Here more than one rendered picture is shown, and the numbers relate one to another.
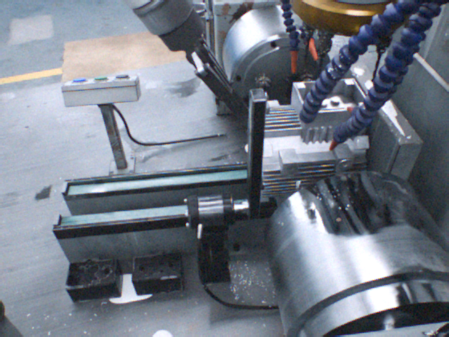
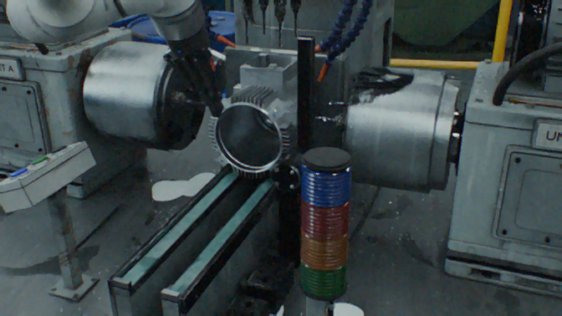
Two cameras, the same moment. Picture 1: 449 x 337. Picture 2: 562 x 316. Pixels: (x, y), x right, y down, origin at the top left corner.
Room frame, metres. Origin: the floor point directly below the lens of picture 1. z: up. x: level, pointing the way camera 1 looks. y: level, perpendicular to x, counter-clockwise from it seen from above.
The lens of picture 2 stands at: (0.02, 0.93, 1.52)
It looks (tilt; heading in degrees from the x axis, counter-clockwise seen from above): 26 degrees down; 296
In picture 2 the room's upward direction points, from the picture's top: straight up
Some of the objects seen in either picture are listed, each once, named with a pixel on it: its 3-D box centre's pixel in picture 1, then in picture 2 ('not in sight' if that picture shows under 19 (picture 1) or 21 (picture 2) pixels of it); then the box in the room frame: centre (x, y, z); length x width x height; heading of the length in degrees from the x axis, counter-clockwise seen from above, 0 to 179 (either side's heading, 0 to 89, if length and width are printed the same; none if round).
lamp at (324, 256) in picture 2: not in sight; (324, 242); (0.25, 0.35, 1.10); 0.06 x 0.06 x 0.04
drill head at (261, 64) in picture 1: (269, 55); (131, 94); (0.95, -0.13, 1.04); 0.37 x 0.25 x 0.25; 5
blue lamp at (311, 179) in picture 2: not in sight; (326, 179); (0.25, 0.35, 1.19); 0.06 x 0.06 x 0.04
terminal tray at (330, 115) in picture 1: (328, 111); (272, 77); (0.60, -0.20, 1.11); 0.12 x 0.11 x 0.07; 95
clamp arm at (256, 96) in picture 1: (253, 162); (305, 102); (0.45, -0.05, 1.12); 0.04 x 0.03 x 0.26; 95
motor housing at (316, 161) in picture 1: (301, 149); (265, 122); (0.60, -0.16, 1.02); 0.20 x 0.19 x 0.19; 95
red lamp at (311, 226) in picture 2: not in sight; (325, 211); (0.25, 0.35, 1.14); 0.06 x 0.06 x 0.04
